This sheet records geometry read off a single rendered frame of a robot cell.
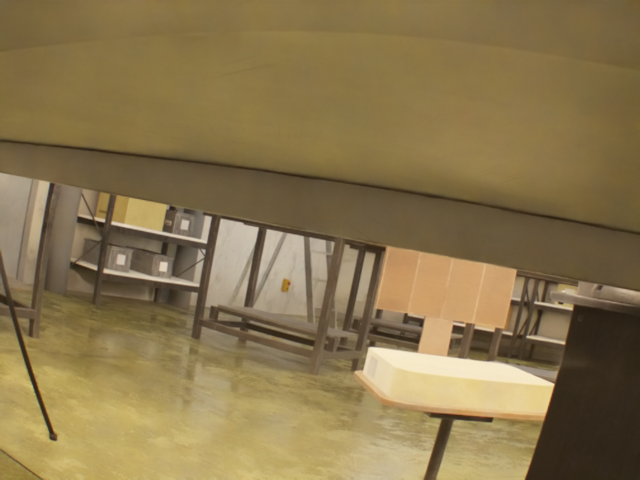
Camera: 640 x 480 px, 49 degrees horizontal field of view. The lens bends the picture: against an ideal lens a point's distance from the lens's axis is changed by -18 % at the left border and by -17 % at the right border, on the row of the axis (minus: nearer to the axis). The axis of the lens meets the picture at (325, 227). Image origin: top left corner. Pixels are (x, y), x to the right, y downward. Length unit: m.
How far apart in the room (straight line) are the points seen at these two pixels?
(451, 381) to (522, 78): 1.16
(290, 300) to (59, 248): 4.33
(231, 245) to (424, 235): 8.01
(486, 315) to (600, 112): 1.56
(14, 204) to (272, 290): 4.34
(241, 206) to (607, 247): 0.47
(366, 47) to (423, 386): 1.14
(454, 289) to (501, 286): 0.12
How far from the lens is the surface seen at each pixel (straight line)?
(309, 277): 8.05
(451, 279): 1.87
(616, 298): 1.01
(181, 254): 7.92
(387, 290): 1.81
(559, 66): 0.29
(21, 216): 6.54
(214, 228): 5.86
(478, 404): 1.48
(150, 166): 1.12
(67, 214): 6.52
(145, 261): 7.16
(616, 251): 0.83
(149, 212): 6.94
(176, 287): 7.23
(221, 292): 8.89
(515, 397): 1.50
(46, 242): 4.20
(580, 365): 1.01
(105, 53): 0.44
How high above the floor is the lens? 0.79
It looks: 2 degrees up
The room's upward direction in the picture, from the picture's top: 11 degrees clockwise
